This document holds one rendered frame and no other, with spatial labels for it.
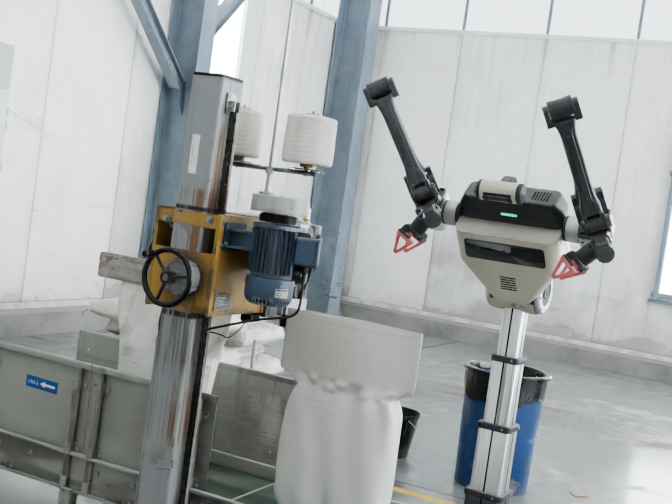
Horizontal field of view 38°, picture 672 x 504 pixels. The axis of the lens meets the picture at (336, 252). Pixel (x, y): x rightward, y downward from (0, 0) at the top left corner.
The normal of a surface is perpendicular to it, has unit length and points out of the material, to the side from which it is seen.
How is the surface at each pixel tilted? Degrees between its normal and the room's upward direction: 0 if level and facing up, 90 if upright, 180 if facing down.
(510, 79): 90
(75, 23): 90
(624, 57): 90
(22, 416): 90
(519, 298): 130
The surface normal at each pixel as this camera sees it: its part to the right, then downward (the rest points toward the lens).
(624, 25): -0.44, -0.01
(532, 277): -0.46, 0.62
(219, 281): 0.88, 0.15
